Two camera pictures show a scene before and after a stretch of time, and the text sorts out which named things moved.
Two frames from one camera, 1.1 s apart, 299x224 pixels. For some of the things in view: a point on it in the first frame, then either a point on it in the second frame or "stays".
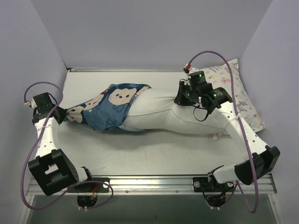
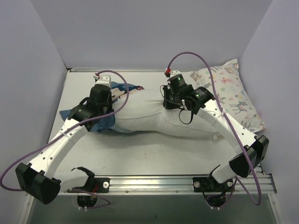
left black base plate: [97, 185] stays
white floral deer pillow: [218, 76] stays
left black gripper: [59, 114] → [108, 102]
